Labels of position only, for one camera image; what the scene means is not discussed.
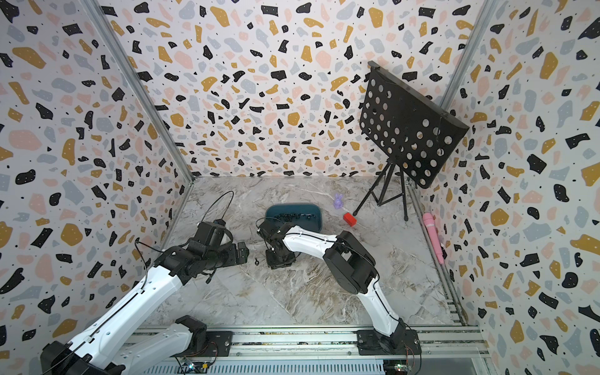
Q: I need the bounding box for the aluminium corner profile right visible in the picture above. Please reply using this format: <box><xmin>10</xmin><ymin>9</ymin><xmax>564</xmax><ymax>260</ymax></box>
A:
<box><xmin>441</xmin><ymin>0</ymin><xmax>498</xmax><ymax>112</ymax></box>

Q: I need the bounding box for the red block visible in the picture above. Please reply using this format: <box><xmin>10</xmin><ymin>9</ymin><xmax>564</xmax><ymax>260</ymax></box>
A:
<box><xmin>343</xmin><ymin>212</ymin><xmax>357</xmax><ymax>227</ymax></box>

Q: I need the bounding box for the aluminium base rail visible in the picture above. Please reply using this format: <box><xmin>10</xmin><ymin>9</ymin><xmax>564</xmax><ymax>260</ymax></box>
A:
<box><xmin>91</xmin><ymin>322</ymin><xmax>493</xmax><ymax>375</ymax></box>

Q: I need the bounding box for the aluminium corner profile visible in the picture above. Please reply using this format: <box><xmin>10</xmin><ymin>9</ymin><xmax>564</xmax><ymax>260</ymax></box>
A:
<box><xmin>81</xmin><ymin>0</ymin><xmax>194</xmax><ymax>183</ymax></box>
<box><xmin>441</xmin><ymin>0</ymin><xmax>498</xmax><ymax>112</ymax></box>

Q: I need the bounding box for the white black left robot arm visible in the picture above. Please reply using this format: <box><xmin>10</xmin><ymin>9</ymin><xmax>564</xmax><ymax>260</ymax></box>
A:
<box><xmin>40</xmin><ymin>220</ymin><xmax>249</xmax><ymax>374</ymax></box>

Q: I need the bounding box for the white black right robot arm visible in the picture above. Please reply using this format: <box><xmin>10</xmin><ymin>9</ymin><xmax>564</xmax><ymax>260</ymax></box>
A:
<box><xmin>257</xmin><ymin>220</ymin><xmax>422</xmax><ymax>356</ymax></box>

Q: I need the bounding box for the purple rabbit figurine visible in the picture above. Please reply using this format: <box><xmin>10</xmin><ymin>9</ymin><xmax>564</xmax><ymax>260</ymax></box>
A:
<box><xmin>334</xmin><ymin>194</ymin><xmax>343</xmax><ymax>209</ymax></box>

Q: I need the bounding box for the pile of black wing nuts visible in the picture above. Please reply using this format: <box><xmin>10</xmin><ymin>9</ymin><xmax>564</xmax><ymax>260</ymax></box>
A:
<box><xmin>276</xmin><ymin>213</ymin><xmax>317</xmax><ymax>222</ymax></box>

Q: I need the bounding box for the pink cylindrical bottle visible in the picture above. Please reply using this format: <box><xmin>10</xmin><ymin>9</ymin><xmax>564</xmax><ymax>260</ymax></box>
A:
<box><xmin>423</xmin><ymin>212</ymin><xmax>445</xmax><ymax>265</ymax></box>

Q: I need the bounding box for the aluminium corner profile left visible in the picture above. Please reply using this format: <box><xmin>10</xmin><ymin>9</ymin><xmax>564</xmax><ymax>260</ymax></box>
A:
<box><xmin>81</xmin><ymin>0</ymin><xmax>194</xmax><ymax>183</ymax></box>

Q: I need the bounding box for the teal plastic storage box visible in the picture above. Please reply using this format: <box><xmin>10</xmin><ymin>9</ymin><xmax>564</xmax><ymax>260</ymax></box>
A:
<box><xmin>266</xmin><ymin>202</ymin><xmax>323</xmax><ymax>233</ymax></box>

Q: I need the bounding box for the black music stand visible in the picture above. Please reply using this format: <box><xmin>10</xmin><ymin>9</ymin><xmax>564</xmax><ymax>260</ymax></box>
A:
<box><xmin>352</xmin><ymin>61</ymin><xmax>470</xmax><ymax>220</ymax></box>

